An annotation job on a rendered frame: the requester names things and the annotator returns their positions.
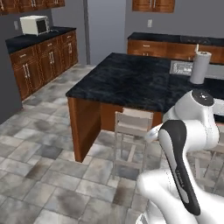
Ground grey sink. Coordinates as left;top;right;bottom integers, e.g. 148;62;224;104
169;59;224;81

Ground white microwave oven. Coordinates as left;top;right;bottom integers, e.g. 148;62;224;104
19;15;51;37

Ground brown wall cupboards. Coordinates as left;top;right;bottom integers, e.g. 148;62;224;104
0;0;66;16

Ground kitchen island with black top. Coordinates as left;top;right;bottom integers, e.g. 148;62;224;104
65;52;224;164

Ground white paper towel roll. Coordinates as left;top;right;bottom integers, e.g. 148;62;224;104
189;44;213;86

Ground brown wall cupboard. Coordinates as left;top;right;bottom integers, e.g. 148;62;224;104
131;0;176;14

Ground pale wooden stool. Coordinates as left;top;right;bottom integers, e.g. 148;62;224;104
192;122;224;195
112;107;155;179

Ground brown base cupboard run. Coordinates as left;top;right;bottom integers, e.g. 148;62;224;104
5;26;80;102

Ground brown cupboard run with hob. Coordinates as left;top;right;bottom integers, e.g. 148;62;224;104
127;31;224;66

